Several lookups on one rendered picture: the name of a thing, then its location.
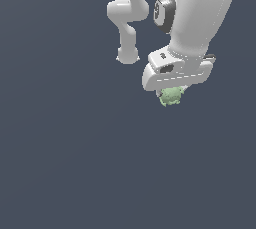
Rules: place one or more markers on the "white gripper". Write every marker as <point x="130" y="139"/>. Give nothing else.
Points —
<point x="176" y="73"/>

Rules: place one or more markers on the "small green lumpy object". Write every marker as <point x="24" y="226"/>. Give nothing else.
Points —
<point x="170" y="96"/>

